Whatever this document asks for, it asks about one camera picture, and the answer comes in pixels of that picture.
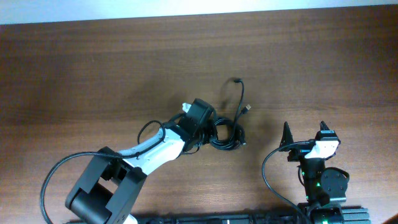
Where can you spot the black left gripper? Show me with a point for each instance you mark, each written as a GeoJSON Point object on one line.
{"type": "Point", "coordinates": [209, 124]}

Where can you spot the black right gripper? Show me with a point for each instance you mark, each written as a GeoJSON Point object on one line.
{"type": "Point", "coordinates": [301, 149]}

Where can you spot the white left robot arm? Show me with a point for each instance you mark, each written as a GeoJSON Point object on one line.
{"type": "Point", "coordinates": [108, 187]}

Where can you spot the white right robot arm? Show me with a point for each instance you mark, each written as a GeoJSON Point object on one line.
{"type": "Point", "coordinates": [325, 187]}

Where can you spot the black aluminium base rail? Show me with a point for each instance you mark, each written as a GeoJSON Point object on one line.
{"type": "Point", "coordinates": [353, 215]}

